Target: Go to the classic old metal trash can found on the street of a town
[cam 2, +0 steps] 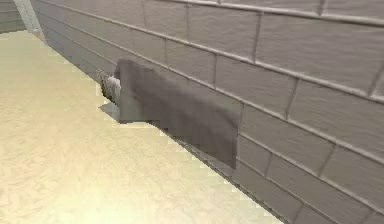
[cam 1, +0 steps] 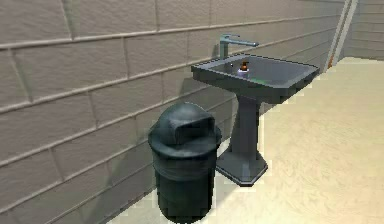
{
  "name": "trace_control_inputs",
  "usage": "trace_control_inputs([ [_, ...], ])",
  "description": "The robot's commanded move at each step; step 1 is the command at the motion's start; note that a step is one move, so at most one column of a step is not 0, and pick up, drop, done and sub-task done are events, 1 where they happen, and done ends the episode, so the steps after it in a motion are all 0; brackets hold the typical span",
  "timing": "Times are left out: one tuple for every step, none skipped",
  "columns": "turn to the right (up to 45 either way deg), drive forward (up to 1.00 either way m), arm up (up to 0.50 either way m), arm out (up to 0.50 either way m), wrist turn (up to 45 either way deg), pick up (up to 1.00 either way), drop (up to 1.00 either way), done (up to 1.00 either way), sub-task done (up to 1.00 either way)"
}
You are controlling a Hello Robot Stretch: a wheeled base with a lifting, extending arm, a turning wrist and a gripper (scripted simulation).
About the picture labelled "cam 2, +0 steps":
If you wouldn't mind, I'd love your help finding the small grey white lump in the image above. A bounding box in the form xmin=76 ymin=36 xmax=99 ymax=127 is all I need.
xmin=96 ymin=68 xmax=123 ymax=105

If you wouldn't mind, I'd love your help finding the white door frame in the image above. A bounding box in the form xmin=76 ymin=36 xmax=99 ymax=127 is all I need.
xmin=13 ymin=0 xmax=46 ymax=42

